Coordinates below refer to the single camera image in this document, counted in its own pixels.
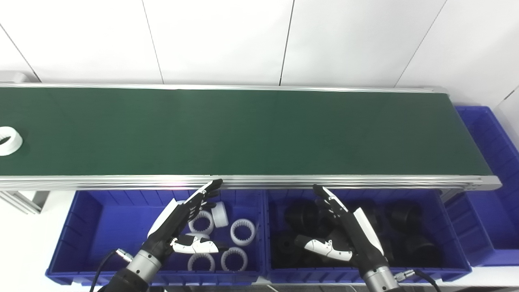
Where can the empty blue bin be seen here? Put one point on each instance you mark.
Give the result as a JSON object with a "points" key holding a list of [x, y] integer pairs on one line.
{"points": [[492, 194]]}

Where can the grey conveyor end housing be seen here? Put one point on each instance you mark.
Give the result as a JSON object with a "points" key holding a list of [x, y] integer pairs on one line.
{"points": [[14, 77]]}

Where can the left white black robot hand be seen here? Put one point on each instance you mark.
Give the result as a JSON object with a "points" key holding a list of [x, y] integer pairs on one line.
{"points": [[172, 225]]}

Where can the blue bin with white parts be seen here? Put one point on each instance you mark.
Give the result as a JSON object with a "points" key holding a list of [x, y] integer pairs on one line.
{"points": [[101, 227]]}

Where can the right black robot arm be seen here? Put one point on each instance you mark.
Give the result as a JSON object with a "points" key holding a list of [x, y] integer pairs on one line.
{"points": [[379, 280]]}

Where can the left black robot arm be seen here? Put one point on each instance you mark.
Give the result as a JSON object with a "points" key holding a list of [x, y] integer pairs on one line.
{"points": [[136, 269]]}

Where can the aluminium conveyor support leg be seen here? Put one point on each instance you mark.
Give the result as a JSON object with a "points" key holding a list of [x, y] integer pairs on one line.
{"points": [[24, 202]]}

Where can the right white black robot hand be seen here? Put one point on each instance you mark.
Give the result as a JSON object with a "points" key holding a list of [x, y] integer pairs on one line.
{"points": [[357, 231]]}

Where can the blue bin with black parts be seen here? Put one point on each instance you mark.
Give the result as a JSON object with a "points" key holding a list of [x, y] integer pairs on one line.
{"points": [[450, 239]]}

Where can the green conveyor belt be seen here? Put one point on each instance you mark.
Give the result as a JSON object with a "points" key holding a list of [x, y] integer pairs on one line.
{"points": [[284, 181], [259, 134]]}

